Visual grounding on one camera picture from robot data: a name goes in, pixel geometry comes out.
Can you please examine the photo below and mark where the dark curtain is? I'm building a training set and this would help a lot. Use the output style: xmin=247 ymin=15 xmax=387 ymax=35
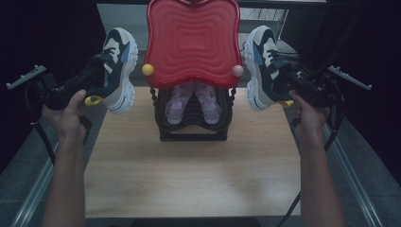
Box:
xmin=0 ymin=0 xmax=108 ymax=173
xmin=280 ymin=0 xmax=401 ymax=187

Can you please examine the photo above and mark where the left hand-held gripper cable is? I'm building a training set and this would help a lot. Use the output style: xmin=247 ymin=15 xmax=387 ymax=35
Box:
xmin=24 ymin=79 xmax=58 ymax=166

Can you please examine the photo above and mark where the person's left hand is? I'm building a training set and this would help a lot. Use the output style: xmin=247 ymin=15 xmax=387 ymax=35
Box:
xmin=41 ymin=89 xmax=88 ymax=145

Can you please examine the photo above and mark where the right hand-held gripper cable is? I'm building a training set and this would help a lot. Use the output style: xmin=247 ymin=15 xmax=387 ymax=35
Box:
xmin=277 ymin=81 xmax=347 ymax=227

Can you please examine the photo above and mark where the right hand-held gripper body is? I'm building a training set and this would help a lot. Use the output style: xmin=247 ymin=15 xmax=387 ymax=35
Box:
xmin=284 ymin=65 xmax=373 ymax=109

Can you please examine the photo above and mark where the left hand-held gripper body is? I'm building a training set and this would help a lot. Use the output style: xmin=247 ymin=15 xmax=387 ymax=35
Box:
xmin=6 ymin=64 xmax=96 ymax=112

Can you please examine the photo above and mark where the metal floor rail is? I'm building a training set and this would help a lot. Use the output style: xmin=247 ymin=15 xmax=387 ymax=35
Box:
xmin=10 ymin=141 xmax=61 ymax=227
xmin=321 ymin=124 xmax=384 ymax=227

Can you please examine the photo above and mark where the red and black shoe rack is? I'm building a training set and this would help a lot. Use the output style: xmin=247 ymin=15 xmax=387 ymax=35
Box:
xmin=141 ymin=0 xmax=245 ymax=142

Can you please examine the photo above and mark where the hand-held gripper cable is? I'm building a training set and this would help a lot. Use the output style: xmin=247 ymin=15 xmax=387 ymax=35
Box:
xmin=24 ymin=79 xmax=58 ymax=166
xmin=277 ymin=81 xmax=347 ymax=227

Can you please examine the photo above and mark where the person's right hand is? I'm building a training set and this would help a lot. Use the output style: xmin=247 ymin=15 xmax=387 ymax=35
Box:
xmin=288 ymin=90 xmax=333 ymax=144

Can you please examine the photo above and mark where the navy and white sneaker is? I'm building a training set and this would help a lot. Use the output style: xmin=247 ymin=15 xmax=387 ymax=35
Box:
xmin=244 ymin=26 xmax=296 ymax=112
xmin=84 ymin=26 xmax=139 ymax=115

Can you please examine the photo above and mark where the purple sandal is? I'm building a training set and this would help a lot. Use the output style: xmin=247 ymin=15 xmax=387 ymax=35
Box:
xmin=165 ymin=83 xmax=194 ymax=125
xmin=193 ymin=82 xmax=222 ymax=125

